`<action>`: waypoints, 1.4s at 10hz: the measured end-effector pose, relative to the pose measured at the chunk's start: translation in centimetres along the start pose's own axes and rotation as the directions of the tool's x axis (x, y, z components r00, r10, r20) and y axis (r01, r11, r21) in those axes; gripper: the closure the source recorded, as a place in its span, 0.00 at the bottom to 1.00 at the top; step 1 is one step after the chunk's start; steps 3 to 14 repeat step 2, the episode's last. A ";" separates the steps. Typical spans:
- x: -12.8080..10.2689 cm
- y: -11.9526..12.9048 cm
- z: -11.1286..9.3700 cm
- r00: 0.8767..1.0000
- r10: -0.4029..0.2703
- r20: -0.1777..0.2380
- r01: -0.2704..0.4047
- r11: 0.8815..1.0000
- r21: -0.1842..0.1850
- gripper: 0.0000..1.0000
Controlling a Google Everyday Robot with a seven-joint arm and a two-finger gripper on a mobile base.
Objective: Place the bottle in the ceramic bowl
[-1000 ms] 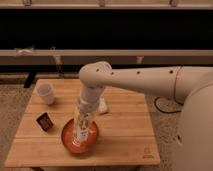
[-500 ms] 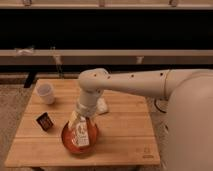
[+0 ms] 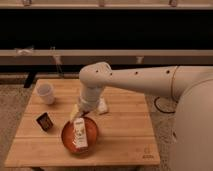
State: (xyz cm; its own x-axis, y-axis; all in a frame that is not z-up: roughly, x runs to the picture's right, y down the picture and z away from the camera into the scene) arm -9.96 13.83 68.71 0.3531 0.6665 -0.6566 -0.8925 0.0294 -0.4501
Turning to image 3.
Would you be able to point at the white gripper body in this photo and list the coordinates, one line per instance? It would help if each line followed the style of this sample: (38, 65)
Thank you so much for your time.
(89, 99)

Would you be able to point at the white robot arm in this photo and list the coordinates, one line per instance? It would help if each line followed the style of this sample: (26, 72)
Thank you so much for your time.
(191, 87)

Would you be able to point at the orange ceramic bowl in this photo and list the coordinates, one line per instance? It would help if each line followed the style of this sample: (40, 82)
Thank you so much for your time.
(67, 136)

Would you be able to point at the white wrapped packet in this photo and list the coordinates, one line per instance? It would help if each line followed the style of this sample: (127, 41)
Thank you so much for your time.
(102, 107)

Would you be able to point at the white paper cup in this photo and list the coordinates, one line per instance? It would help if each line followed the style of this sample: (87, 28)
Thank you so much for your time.
(46, 93)

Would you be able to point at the wooden table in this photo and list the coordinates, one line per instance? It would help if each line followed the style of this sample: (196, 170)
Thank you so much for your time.
(126, 134)

